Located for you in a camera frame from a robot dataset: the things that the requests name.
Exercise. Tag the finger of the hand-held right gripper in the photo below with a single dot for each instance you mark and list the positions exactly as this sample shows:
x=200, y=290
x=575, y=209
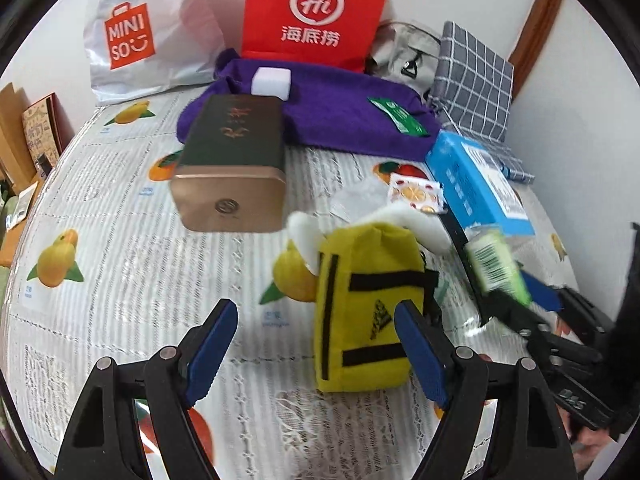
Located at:
x=480, y=305
x=542, y=295

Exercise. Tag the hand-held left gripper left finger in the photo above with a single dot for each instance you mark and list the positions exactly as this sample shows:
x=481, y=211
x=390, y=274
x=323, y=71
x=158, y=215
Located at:
x=215, y=355

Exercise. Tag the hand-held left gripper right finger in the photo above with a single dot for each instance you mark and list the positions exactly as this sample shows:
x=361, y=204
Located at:
x=420, y=355

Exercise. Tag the green packet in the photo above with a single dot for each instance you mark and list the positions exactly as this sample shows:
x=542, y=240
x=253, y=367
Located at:
x=492, y=260

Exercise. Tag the yellow felt pouch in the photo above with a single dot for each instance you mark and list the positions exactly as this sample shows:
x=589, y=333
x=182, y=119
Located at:
x=360, y=260

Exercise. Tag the white orange-print snack sachet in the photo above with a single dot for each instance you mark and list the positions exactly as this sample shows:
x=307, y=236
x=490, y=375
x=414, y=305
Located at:
x=415, y=190

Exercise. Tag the person's right hand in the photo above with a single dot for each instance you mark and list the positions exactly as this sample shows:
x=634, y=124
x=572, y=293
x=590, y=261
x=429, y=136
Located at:
x=592, y=447

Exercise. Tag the blue box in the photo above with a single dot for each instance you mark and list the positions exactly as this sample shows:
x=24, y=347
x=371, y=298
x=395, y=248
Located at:
x=465, y=180

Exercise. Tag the clear plastic packet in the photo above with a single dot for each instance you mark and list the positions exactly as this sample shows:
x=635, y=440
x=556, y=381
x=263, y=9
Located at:
x=362, y=197

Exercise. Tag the fruit print bedsheet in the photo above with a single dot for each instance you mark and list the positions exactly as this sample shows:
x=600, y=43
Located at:
x=125, y=210

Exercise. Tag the green sachet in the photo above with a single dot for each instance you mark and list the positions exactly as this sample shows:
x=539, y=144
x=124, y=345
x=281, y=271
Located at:
x=400, y=115

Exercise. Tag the grey checked cloth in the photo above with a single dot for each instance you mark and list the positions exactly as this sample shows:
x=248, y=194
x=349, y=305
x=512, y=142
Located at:
x=475, y=85

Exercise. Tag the dark green gold box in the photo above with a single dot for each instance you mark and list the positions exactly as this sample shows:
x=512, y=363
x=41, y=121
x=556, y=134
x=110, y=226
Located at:
x=230, y=130

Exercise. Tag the wooden desk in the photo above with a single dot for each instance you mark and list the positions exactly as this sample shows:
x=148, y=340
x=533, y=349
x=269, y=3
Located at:
x=20, y=240

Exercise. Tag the purple towel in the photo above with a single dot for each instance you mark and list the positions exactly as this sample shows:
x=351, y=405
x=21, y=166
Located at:
x=330, y=110

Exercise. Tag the grey bag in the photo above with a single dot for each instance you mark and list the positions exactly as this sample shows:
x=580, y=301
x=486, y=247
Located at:
x=395, y=50

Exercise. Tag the brown book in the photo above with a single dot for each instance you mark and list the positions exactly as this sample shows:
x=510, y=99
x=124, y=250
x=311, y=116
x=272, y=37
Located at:
x=42, y=125

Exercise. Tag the white shopping bag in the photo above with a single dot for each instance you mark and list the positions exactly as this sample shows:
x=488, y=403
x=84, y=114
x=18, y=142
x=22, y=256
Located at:
x=165, y=35

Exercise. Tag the brown wooden door frame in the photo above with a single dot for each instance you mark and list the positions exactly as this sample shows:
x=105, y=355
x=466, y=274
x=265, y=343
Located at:
x=537, y=30

